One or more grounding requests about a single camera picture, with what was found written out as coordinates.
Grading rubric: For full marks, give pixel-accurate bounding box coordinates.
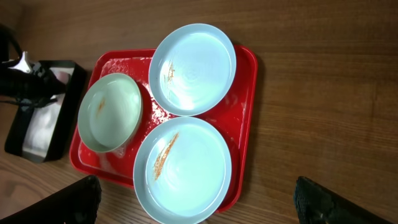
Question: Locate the pale green plate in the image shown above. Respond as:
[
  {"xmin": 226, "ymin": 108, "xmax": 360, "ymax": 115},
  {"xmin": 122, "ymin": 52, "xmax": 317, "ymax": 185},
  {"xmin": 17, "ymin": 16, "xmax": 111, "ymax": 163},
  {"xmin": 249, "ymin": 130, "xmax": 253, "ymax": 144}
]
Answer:
[{"xmin": 78, "ymin": 73, "xmax": 143, "ymax": 152}]

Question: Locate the red plastic tray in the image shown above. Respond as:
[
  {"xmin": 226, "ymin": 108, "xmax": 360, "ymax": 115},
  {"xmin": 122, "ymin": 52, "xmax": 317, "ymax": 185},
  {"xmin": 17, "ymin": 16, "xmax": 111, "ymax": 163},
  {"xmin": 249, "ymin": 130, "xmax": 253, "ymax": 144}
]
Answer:
[{"xmin": 69, "ymin": 45, "xmax": 258, "ymax": 213}]

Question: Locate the light blue plate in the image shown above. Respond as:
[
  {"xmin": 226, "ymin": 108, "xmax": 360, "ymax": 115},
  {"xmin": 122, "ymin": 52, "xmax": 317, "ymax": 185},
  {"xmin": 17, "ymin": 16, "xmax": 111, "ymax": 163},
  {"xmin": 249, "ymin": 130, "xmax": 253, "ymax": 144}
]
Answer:
[
  {"xmin": 149, "ymin": 23, "xmax": 237, "ymax": 116},
  {"xmin": 133, "ymin": 117, "xmax": 232, "ymax": 223}
]

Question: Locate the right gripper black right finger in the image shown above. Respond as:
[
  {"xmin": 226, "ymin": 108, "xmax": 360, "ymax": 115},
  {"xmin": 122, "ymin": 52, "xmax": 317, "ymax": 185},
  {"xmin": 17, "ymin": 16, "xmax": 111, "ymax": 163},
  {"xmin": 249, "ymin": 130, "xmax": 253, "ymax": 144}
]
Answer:
[{"xmin": 294, "ymin": 176, "xmax": 391, "ymax": 224}]

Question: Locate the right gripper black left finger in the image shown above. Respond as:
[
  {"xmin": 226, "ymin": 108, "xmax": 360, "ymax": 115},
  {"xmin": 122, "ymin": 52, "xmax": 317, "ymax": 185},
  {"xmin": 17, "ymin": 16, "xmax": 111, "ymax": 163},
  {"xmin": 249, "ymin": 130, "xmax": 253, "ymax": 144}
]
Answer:
[{"xmin": 1, "ymin": 175, "xmax": 101, "ymax": 224}]

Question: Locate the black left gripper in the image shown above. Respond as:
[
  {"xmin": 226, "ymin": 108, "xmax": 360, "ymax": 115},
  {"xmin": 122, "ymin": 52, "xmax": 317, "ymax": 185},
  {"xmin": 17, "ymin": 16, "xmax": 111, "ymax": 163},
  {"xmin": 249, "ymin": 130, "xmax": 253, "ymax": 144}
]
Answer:
[{"xmin": 1, "ymin": 52, "xmax": 66, "ymax": 108}]

